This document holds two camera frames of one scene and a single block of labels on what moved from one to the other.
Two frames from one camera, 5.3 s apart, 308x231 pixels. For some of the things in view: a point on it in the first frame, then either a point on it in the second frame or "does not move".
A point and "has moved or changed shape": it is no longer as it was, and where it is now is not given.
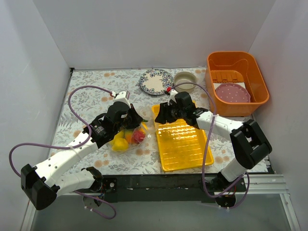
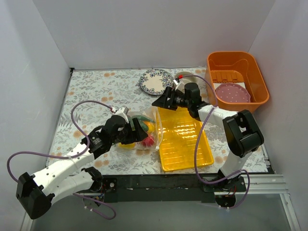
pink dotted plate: [230, 92] does not move
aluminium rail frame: [258, 185] does not move
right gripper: [167, 112] → [170, 98]
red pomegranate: [138, 136] has moved or changed shape
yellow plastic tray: [180, 145] does not move
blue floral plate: [156, 82] does not move
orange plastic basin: [235, 80] does not move
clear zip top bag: [137, 137] has moved or changed shape
